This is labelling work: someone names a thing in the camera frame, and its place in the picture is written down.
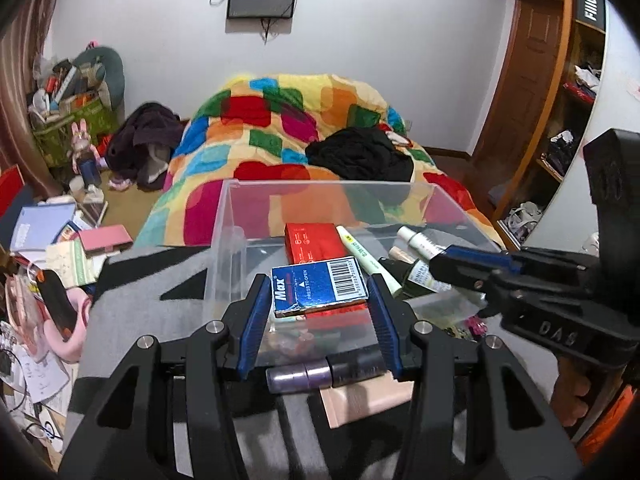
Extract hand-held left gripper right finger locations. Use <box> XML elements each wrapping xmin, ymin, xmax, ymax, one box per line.
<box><xmin>367</xmin><ymin>275</ymin><xmax>583</xmax><ymax>480</ymax></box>

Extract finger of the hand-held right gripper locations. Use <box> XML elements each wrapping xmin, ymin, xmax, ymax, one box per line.
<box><xmin>446</xmin><ymin>244</ymin><xmax>522</xmax><ymax>272</ymax></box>
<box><xmin>430</xmin><ymin>256</ymin><xmax>501</xmax><ymax>292</ymax></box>

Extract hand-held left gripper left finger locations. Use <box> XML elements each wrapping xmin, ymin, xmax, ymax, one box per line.
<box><xmin>60</xmin><ymin>272</ymin><xmax>273</xmax><ymax>480</ymax></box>

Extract white round bottle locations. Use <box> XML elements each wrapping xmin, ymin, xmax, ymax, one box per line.
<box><xmin>397</xmin><ymin>226</ymin><xmax>446</xmax><ymax>261</ymax></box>

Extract blue staple box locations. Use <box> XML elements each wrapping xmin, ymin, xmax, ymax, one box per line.
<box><xmin>271</xmin><ymin>256</ymin><xmax>371</xmax><ymax>318</ymax></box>

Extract white tube with green label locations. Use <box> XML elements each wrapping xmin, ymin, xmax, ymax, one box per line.
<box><xmin>336</xmin><ymin>225</ymin><xmax>403</xmax><ymax>297</ymax></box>

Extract red packet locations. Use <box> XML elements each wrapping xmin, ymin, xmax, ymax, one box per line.
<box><xmin>284</xmin><ymin>222</ymin><xmax>375</xmax><ymax>318</ymax></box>

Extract clear plastic storage bin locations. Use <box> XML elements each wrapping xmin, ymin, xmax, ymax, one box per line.
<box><xmin>202</xmin><ymin>177</ymin><xmax>503</xmax><ymax>368</ymax></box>

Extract person's right hand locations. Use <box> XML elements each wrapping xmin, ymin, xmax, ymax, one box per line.
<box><xmin>550</xmin><ymin>357</ymin><xmax>597</xmax><ymax>427</ymax></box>

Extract white shoes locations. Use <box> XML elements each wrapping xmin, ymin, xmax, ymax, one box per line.
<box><xmin>505</xmin><ymin>202</ymin><xmax>543</xmax><ymax>241</ymax></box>

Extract beige cosmetic tube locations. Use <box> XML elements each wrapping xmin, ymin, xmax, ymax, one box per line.
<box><xmin>320</xmin><ymin>372</ymin><xmax>418</xmax><ymax>428</ymax></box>

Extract purple spray bottle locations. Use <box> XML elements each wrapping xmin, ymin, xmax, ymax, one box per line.
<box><xmin>266</xmin><ymin>350</ymin><xmax>388</xmax><ymax>393</ymax></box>

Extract grey black patterned blanket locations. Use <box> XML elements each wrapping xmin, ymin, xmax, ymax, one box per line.
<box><xmin>62</xmin><ymin>247</ymin><xmax>566</xmax><ymax>480</ymax></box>

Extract orange cloth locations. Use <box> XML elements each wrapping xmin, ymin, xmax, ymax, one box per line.
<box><xmin>582</xmin><ymin>385</ymin><xmax>638</xmax><ymax>456</ymax></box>

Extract black clothing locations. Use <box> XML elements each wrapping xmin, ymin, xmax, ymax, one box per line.
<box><xmin>305</xmin><ymin>127</ymin><xmax>415</xmax><ymax>183</ymax></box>

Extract wooden wardrobe shelf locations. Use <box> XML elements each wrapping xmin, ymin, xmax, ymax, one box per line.
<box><xmin>475</xmin><ymin>0</ymin><xmax>608</xmax><ymax>251</ymax></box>

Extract pink book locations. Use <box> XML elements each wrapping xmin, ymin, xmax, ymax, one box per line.
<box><xmin>80</xmin><ymin>225</ymin><xmax>135</xmax><ymax>253</ymax></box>

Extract wooden door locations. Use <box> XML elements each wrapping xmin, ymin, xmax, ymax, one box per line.
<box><xmin>472</xmin><ymin>0</ymin><xmax>568</xmax><ymax>161</ymax></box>

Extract green white book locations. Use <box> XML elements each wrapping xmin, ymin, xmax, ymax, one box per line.
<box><xmin>46</xmin><ymin>240</ymin><xmax>108</xmax><ymax>288</ymax></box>

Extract white sliding wardrobe door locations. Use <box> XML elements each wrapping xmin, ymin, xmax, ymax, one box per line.
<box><xmin>520</xmin><ymin>10</ymin><xmax>640</xmax><ymax>261</ymax></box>

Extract dark purple clothing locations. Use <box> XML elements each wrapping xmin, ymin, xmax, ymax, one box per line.
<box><xmin>106</xmin><ymin>102</ymin><xmax>185</xmax><ymax>191</ymax></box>

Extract colourful patchwork quilt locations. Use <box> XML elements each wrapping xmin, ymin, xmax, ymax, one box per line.
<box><xmin>135</xmin><ymin>74</ymin><xmax>501</xmax><ymax>251</ymax></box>

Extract pink plastic holder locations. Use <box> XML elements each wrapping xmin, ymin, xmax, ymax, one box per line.
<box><xmin>5</xmin><ymin>265</ymin><xmax>51</xmax><ymax>346</ymax></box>

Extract pink bunny toy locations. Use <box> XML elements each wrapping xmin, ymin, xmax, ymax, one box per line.
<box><xmin>70</xmin><ymin>120</ymin><xmax>103</xmax><ymax>186</ymax></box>

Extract black printed box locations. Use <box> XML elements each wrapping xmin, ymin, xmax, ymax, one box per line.
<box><xmin>575</xmin><ymin>0</ymin><xmax>607</xmax><ymax>33</ymax></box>

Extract green basket of clutter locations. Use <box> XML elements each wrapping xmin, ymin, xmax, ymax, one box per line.
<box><xmin>32</xmin><ymin>97</ymin><xmax>113</xmax><ymax>168</ymax></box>

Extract red box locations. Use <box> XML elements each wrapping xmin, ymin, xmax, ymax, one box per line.
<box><xmin>0</xmin><ymin>164</ymin><xmax>26</xmax><ymax>218</ymax></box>

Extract striped curtain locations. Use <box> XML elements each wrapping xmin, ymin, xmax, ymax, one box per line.
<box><xmin>0</xmin><ymin>0</ymin><xmax>76</xmax><ymax>181</ymax></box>

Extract black orange tool handle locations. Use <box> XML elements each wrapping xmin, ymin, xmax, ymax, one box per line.
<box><xmin>37</xmin><ymin>270</ymin><xmax>76</xmax><ymax>343</ymax></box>

